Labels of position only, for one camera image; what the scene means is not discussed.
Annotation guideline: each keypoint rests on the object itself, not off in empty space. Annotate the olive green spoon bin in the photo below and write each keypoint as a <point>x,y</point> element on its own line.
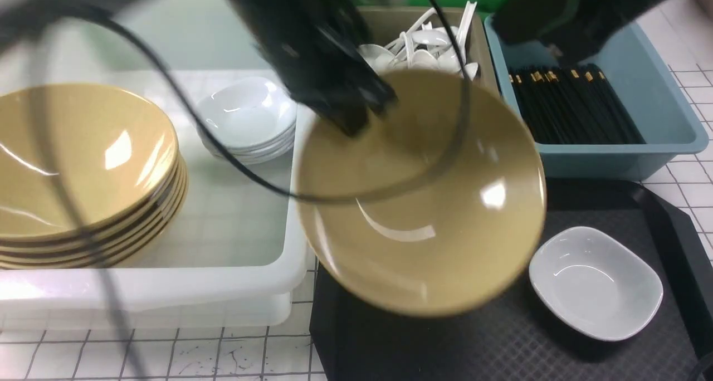
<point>385,23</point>

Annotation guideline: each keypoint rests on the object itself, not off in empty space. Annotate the large white plastic tub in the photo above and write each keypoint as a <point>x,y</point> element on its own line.
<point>230,258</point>

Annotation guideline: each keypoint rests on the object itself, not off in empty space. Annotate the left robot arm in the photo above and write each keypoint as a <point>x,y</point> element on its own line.
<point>21,18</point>

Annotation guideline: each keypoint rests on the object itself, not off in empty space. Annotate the stack of white sauce dishes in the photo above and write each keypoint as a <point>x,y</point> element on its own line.
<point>253,118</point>

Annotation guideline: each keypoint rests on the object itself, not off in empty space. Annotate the white square sauce dish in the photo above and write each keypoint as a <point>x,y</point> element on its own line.
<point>595,284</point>

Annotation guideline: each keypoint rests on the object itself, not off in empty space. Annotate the yellow noodle bowl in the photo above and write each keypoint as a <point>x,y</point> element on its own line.
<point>447,197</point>

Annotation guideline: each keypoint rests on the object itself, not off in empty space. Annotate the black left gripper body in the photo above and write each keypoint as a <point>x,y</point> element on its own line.
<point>313,46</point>

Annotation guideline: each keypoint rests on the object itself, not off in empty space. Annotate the stack of yellow bowls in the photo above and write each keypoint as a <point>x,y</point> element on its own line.
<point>92,176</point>

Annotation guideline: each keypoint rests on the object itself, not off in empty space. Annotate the bundle of black chopsticks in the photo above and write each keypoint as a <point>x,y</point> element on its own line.
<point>575,105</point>

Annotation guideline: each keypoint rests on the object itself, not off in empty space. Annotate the pile of white spoons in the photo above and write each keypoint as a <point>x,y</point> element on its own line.
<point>423,46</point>

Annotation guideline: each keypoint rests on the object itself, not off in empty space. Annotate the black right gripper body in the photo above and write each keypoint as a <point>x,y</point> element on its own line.
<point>574,31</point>

